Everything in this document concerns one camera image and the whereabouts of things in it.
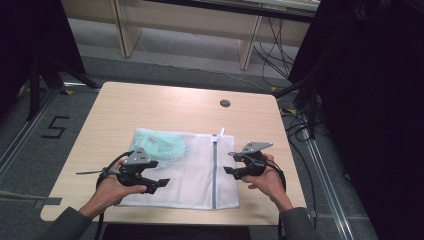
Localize person's left hand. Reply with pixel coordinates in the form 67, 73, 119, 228
79, 173, 148, 219

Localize black floor cables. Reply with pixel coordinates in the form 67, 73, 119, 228
279, 105, 318, 214

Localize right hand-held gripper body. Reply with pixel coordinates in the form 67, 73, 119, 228
234, 141, 274, 177

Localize black tripod stand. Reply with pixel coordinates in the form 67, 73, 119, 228
273, 74, 322, 141
25, 54, 101, 122

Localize white mesh laundry bag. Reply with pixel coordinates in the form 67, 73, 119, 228
119, 127, 242, 211

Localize grey floor tape strip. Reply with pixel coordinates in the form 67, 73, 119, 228
33, 197, 63, 210

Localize right hand-held gripper black cable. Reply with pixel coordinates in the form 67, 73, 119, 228
228, 151, 288, 240

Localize hand-held gripper black cable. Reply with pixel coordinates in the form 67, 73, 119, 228
228, 151, 288, 240
94, 150, 135, 240

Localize grey cable tie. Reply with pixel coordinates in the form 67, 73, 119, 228
75, 169, 119, 176

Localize black cables under bench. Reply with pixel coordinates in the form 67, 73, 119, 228
252, 16, 298, 88

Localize metal floor rail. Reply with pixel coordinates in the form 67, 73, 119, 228
0, 85, 63, 181
299, 128, 355, 240

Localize light wooden bench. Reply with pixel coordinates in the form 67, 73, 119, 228
61, 0, 322, 71

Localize grey floor cable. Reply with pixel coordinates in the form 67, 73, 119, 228
0, 189, 46, 202

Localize left hand-held gripper black cable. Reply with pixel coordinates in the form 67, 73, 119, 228
94, 150, 135, 240

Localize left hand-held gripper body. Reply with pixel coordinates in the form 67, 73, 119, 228
114, 147, 159, 188

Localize person's right hand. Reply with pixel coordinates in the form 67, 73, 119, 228
241, 153, 294, 213

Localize black curtain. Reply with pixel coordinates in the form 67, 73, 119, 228
0, 0, 87, 116
288, 0, 424, 240

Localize mint green garment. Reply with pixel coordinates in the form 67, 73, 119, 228
129, 128, 192, 169

